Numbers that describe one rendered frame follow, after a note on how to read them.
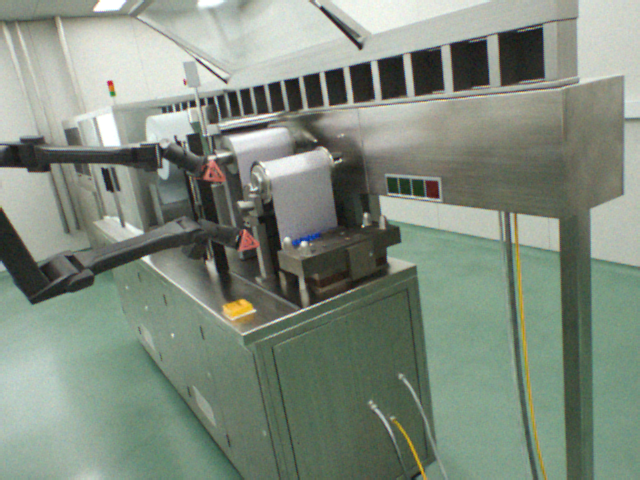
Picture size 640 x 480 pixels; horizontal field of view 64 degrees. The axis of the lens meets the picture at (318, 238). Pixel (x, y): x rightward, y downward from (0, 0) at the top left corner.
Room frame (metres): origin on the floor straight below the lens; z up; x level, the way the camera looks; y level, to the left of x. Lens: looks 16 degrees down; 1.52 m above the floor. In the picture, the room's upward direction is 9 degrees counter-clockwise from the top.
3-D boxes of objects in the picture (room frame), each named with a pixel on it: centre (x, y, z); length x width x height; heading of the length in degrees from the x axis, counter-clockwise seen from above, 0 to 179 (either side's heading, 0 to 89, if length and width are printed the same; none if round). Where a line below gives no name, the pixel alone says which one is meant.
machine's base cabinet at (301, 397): (2.60, 0.58, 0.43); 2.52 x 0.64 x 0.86; 30
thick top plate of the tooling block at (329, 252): (1.68, -0.07, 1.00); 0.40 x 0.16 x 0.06; 120
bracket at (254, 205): (1.76, 0.21, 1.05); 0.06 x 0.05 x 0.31; 120
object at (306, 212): (1.76, 0.02, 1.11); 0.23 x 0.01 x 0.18; 120
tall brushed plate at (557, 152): (2.54, 0.10, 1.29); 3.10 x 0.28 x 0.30; 30
